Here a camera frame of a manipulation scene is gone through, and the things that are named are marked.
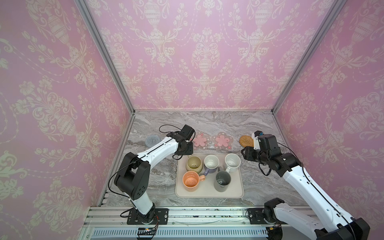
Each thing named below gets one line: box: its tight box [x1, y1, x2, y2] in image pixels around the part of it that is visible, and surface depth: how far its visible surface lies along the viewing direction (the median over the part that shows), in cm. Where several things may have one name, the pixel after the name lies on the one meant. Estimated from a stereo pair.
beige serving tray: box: [175, 153, 245, 199], surface depth 85 cm
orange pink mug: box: [182, 170, 206, 192], surface depth 82 cm
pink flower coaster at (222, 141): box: [211, 131, 233, 151], surface depth 105 cm
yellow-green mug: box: [185, 155, 203, 174], surface depth 87 cm
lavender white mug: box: [203, 154, 220, 176], surface depth 87 cm
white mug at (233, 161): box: [225, 153, 241, 173], surface depth 87 cm
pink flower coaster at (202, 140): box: [192, 129, 211, 150], surface depth 105 cm
